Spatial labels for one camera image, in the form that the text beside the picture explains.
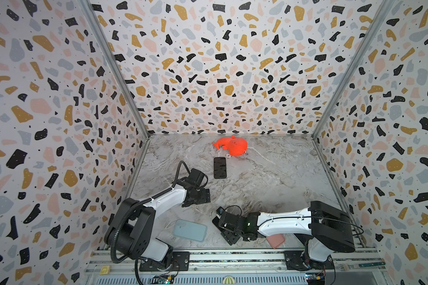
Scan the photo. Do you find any black smartphone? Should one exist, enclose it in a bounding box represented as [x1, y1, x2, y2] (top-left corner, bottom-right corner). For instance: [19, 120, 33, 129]
[212, 217, 240, 246]

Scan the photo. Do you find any black phone case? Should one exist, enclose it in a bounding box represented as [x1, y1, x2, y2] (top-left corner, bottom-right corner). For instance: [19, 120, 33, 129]
[214, 157, 227, 179]

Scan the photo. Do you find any light blue phone case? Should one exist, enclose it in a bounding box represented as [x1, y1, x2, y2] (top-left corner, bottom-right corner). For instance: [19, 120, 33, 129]
[173, 219, 208, 242]

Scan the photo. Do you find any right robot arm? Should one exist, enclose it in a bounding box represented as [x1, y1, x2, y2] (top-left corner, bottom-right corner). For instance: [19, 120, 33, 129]
[212, 201, 355, 271]

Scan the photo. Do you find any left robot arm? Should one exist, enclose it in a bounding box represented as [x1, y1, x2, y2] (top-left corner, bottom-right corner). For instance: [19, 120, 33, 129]
[105, 169, 210, 268]

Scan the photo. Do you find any pink phone case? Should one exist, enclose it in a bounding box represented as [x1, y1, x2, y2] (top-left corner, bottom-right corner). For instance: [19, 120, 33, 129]
[266, 234, 285, 249]

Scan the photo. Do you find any red plush whale toy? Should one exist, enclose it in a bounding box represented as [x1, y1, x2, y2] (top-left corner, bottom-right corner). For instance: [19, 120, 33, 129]
[212, 136, 248, 157]

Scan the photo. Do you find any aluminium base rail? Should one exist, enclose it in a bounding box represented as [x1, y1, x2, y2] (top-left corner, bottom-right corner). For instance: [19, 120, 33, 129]
[80, 248, 393, 285]

